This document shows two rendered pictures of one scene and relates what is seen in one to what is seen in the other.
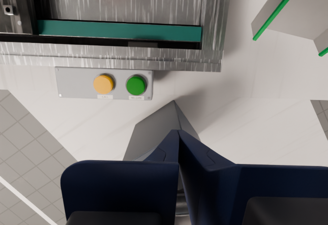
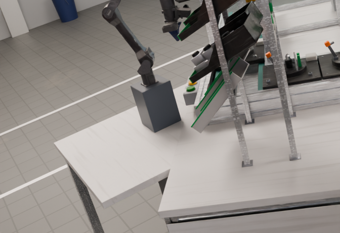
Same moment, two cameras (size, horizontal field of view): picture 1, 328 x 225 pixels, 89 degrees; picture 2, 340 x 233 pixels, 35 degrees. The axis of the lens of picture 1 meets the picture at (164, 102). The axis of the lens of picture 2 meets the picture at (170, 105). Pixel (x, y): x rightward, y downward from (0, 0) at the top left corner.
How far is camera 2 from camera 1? 2.26 m
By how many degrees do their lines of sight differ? 65
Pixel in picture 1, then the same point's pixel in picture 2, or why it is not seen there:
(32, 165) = not seen: hidden behind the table
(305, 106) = (165, 168)
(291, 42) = (212, 149)
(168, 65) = (199, 94)
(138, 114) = not seen: hidden behind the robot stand
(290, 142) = (136, 170)
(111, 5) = not seen: hidden behind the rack
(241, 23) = (224, 130)
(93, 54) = (206, 79)
